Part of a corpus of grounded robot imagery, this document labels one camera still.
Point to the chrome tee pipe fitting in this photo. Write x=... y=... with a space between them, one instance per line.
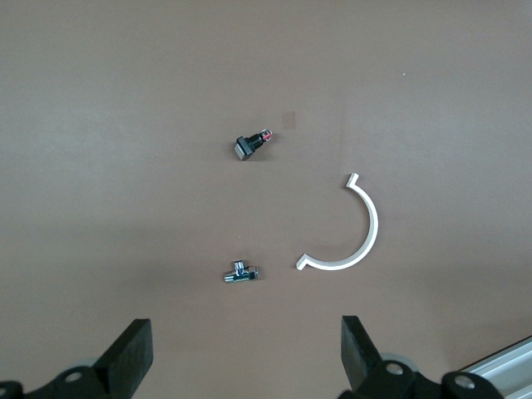
x=239 y=272

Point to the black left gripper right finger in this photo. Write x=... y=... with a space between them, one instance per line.
x=359 y=357

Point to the white semicircular plastic bracket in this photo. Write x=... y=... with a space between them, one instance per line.
x=372 y=224

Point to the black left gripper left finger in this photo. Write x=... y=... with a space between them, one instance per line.
x=120 y=361

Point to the black square push button switch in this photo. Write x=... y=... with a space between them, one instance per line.
x=245 y=146

